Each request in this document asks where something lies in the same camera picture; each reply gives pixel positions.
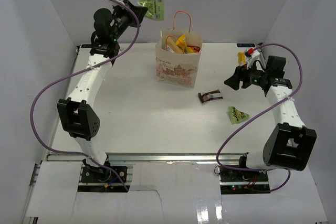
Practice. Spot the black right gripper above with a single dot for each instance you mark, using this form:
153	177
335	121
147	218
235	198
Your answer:
240	74

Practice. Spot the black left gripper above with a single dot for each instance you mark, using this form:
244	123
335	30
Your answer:
130	14

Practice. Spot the brown chocolate bar wrapper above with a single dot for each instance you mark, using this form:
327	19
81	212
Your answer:
210	96

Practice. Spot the large brown paper snack bag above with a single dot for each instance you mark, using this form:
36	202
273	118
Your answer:
171	46

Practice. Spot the red foil snack packet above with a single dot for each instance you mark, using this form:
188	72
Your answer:
194	48

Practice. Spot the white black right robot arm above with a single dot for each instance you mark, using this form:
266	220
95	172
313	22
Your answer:
291	142

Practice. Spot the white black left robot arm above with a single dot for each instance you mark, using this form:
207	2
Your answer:
76	112

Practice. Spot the cream bear paper bag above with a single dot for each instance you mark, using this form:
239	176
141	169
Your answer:
178	69

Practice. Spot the yellow snack packet far right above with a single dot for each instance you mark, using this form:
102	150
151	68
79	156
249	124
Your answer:
241	59

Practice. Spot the blue logo sticker right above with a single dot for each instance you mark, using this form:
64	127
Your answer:
245	45

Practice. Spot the blue logo sticker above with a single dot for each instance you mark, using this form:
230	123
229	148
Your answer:
86	46
245	45

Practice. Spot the green triangular snack packet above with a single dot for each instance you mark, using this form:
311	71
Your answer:
236	116

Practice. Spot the blue logo sticker left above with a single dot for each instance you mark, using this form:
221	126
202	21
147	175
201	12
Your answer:
86	46

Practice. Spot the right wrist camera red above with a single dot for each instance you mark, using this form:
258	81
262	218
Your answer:
252	56

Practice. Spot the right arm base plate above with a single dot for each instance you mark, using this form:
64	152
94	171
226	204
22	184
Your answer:
229	175

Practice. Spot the aluminium frame rail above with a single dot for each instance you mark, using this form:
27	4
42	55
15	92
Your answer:
201	158

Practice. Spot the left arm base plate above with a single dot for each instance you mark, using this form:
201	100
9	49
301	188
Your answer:
100	175

